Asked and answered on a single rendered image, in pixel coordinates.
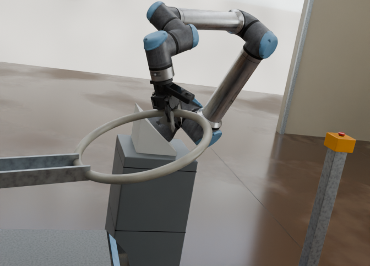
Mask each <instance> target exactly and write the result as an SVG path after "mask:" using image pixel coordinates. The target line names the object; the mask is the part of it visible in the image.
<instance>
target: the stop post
mask: <svg viewBox="0 0 370 266"><path fill-rule="evenodd" d="M355 142H356V140H355V139H353V138H351V137H349V136H348V135H339V134H338V133H331V132H327V133H326V136H325V141H324V145H325V146H327V147H328V149H327V154H326V157H325V161H324V165H323V169H322V174H321V177H320V181H319V185H318V189H317V194H316V197H315V201H314V205H313V209H312V213H311V218H310V221H309V225H308V229H307V233H306V238H305V241H304V245H303V249H302V253H301V257H300V262H299V265H298V266H318V263H319V259H320V255H321V252H322V248H323V244H324V240H325V235H326V233H327V229H328V225H329V221H330V217H331V213H332V210H333V206H334V202H335V198H336V194H337V191H338V187H339V183H340V179H341V175H342V171H343V168H344V164H345V160H346V156H347V153H353V149H354V146H355Z"/></svg>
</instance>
